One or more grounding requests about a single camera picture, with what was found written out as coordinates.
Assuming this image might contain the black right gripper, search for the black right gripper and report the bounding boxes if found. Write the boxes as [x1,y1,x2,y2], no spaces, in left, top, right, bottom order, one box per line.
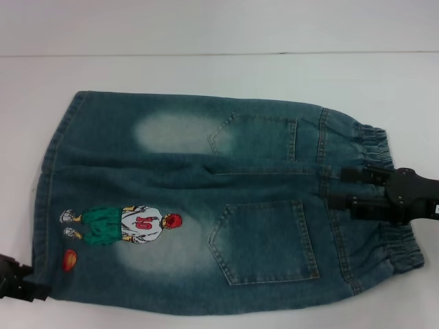
[327,166,439,228]

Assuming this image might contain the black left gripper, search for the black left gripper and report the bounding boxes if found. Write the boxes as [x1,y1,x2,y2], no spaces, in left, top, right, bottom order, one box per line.
[0,253,49,304]

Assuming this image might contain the blue denim shorts with print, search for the blue denim shorts with print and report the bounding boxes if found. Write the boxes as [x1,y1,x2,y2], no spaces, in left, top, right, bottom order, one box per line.
[30,90,426,308]

